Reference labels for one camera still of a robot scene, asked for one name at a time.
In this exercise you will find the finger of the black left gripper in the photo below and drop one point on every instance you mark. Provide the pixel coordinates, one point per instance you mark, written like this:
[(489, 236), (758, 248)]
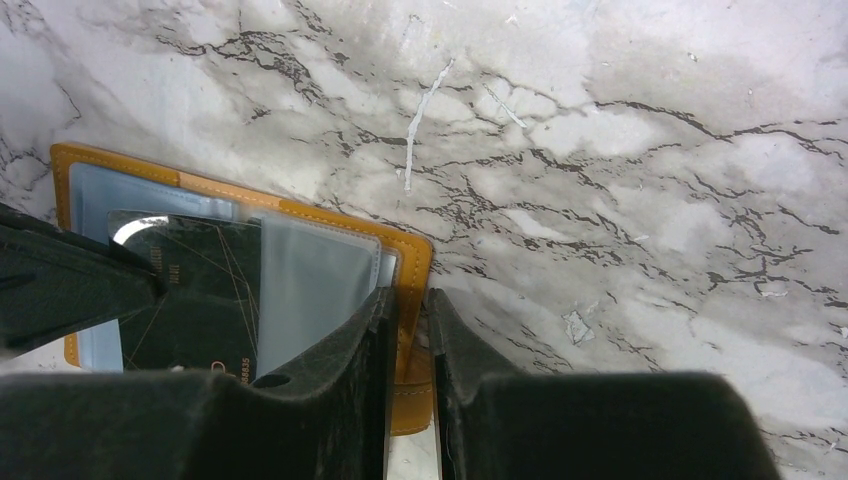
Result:
[(55, 282)]

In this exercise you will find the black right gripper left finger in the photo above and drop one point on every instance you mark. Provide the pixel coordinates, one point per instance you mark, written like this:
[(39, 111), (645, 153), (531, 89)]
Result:
[(323, 415)]

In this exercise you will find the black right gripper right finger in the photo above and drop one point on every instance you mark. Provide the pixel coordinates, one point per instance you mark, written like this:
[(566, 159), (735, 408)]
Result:
[(496, 421)]

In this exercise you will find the yellow leather card holder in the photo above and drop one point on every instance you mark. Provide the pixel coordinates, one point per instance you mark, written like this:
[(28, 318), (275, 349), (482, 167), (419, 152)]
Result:
[(412, 404)]

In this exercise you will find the black credit card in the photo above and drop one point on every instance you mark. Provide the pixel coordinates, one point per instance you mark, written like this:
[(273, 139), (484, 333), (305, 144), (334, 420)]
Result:
[(208, 316)]

